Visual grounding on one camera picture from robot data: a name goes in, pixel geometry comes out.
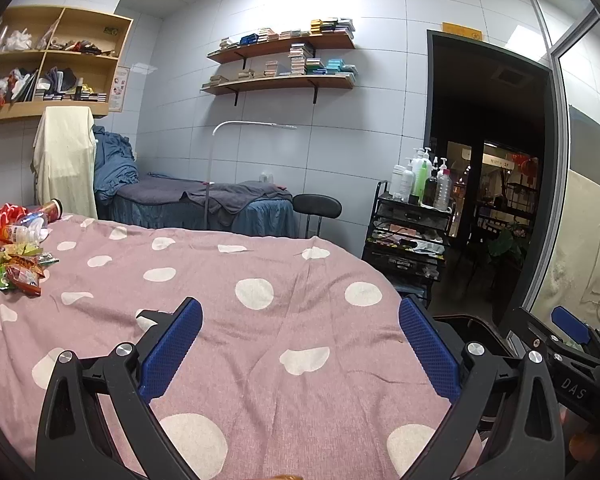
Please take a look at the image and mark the red patterned snack bag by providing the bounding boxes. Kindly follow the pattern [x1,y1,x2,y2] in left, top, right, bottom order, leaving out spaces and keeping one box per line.
[0,204,31,261]

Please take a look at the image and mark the group of pump bottles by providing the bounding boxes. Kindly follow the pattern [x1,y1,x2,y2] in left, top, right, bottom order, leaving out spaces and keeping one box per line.
[412,149,432,206]

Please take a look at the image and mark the aluminium framed glass partition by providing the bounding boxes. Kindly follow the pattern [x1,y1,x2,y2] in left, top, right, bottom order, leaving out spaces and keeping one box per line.
[527,0,600,341]

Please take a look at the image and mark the wooden cubby shelf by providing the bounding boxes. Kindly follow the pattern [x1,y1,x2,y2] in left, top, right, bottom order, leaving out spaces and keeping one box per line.
[0,5,134,126]

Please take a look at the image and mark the red and black clutter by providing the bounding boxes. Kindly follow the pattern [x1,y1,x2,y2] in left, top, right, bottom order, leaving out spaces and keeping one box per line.
[50,37,116,56]

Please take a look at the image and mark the clear plastic bottle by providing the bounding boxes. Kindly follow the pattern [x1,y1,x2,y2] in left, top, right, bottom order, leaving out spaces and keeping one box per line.
[7,212,51,243]

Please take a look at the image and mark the yellow door sign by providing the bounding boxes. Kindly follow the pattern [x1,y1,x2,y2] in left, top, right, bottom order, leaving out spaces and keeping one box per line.
[442,22,482,41]

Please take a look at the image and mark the red crisps can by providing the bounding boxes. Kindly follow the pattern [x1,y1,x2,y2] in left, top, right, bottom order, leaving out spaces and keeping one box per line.
[37,199,63,222]

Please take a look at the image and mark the grey paper sheet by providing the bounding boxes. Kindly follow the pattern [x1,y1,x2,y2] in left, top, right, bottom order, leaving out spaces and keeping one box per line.
[569,105,600,191]

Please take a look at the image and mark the black door frame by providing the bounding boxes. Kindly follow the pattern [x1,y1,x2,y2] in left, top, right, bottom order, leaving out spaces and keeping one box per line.
[424,30,568,331]

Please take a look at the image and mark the row of flat boxes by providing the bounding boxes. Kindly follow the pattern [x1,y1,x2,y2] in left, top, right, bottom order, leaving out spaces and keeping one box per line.
[34,87,107,103]

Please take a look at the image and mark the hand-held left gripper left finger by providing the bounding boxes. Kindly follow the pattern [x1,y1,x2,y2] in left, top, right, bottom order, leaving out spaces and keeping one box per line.
[35,297,204,480]

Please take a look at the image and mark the clear pump bottle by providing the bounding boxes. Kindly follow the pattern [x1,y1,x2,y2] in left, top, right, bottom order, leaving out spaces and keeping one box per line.
[432,157,454,211]

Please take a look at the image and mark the heap of blue bedding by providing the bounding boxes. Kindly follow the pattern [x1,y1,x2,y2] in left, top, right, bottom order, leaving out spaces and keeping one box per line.
[92,125,141,196]

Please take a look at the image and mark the wall shelves with boxes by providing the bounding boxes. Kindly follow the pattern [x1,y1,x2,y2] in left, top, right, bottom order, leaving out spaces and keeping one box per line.
[207,42,358,86]

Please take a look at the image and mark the green potted plant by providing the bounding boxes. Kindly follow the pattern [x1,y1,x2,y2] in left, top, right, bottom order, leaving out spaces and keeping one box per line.
[485,225,526,271]

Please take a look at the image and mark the clutter of small tools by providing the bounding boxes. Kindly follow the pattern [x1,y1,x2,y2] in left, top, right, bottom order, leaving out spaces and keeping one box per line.
[372,230,448,256]

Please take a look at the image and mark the white floor lamp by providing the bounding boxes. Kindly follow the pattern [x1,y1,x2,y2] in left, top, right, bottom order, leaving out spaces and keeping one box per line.
[207,121,298,233]

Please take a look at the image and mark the grey blanket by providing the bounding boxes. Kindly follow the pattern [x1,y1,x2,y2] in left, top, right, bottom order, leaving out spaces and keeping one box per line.
[117,176,293,226]

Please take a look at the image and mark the grey folded cloth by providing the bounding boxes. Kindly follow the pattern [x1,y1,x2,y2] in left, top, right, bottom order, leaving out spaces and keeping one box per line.
[45,66,81,93]

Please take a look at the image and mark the wall poster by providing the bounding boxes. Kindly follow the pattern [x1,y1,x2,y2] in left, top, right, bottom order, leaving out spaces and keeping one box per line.
[111,65,131,112]

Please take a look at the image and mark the heap of mixed cloths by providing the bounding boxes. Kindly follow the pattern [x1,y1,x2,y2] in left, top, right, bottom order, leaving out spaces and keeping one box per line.
[0,67,38,106]

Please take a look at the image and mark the white plastic bag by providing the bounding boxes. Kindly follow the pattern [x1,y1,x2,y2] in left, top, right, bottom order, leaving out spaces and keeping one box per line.
[2,29,33,52]

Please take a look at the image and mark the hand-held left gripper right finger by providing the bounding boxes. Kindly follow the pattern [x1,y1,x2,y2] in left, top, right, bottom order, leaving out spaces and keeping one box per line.
[398,296,567,480]

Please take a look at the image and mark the pile of snack packets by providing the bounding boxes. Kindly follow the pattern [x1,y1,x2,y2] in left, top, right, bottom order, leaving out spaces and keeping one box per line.
[0,242,60,297]

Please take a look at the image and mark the cream hanging cloth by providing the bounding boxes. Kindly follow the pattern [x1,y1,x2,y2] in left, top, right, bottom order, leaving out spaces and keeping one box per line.
[32,106,98,220]

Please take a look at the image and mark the black mesh trolley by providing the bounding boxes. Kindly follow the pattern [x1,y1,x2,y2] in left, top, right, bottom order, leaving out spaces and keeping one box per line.
[362,180,456,291]

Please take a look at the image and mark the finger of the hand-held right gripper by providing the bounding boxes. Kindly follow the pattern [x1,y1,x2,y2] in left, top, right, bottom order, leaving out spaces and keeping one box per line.
[551,305,600,368]
[509,307,563,359]

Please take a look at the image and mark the blue skirted massage bed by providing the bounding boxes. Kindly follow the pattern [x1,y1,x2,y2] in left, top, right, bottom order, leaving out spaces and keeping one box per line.
[95,175,296,238]

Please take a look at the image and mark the black round stool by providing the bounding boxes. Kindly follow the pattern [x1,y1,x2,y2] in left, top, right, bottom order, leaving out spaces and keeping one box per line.
[292,193,342,239]

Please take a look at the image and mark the stacks of small boxes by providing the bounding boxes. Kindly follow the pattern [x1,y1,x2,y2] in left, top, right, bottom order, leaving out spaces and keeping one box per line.
[219,17,356,51]

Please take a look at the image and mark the red lantern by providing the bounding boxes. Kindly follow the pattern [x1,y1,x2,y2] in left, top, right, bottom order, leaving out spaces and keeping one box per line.
[512,155,538,178]

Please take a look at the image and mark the wooden wall shelf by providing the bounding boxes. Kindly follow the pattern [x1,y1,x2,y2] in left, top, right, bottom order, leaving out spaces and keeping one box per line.
[200,74,357,107]
[207,35,356,68]

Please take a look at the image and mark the grey blue bag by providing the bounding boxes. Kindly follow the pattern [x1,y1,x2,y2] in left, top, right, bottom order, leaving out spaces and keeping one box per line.
[395,280,431,306]

